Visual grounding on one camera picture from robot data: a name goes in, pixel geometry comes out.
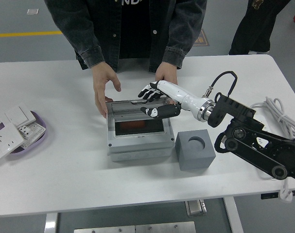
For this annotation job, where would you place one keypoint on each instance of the person in background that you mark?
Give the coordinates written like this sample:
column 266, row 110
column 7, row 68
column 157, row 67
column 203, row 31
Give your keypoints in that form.
column 256, row 26

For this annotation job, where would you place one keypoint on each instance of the grey cube with round recess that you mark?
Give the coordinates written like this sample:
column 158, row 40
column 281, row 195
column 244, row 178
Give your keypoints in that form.
column 193, row 160

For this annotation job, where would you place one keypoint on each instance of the small grey floor plate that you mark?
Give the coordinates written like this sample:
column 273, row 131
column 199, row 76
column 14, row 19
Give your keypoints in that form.
column 32, row 11

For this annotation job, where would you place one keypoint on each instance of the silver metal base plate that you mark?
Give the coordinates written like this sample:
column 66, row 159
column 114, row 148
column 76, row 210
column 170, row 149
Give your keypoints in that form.
column 135, row 228

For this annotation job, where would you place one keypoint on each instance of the dark floor sign orange text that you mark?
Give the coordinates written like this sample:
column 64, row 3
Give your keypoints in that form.
column 202, row 40

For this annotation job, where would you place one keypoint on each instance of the purple tray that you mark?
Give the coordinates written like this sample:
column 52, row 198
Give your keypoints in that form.
column 30, row 149

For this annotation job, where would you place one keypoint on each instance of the grey metal table bracket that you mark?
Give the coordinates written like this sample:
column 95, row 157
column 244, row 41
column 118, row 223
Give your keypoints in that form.
column 195, row 207

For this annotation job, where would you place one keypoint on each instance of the white perforated plate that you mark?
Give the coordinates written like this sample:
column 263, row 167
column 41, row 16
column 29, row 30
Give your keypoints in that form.
column 36, row 132

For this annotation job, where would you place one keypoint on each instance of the grey junction box clear lid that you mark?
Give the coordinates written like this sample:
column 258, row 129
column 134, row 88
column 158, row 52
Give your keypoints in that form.
column 140, row 145

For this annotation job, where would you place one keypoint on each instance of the person's left forearm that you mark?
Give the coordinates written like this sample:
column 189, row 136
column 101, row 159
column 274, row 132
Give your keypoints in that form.
column 180, row 46

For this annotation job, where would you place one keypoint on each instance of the black table control panel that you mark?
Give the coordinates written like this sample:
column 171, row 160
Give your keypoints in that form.
column 268, row 195

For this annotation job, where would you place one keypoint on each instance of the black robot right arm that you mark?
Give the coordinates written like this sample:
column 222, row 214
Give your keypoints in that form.
column 234, row 109

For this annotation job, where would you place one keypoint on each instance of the white wall socket plate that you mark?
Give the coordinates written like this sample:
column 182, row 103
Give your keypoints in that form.
column 4, row 143

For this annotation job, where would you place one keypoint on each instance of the yellow floor tape line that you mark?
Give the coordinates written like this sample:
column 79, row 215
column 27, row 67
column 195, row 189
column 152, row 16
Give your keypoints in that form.
column 25, row 33

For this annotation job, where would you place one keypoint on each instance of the white table leg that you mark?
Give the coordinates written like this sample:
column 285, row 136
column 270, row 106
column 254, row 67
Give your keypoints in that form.
column 50, row 223
column 233, row 216

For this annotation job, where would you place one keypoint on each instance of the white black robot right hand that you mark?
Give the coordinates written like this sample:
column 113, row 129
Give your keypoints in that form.
column 183, row 97

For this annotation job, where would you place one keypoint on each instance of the small white socket module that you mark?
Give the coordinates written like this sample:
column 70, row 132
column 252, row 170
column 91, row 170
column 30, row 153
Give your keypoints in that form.
column 25, row 131

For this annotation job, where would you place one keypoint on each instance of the white power plug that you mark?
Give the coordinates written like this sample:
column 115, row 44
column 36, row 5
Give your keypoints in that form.
column 285, row 196

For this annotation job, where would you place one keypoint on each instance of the person's right forearm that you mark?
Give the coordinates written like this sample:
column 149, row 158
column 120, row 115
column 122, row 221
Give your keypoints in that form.
column 86, row 48

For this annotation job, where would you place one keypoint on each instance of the person's left hand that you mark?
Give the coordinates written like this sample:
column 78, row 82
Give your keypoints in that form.
column 166, row 72

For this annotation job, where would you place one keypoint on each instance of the white wall switch plate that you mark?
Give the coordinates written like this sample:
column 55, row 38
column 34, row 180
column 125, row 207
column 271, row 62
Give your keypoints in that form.
column 19, row 115

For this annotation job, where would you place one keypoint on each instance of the person's right hand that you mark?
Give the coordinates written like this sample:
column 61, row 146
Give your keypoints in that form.
column 101, row 80

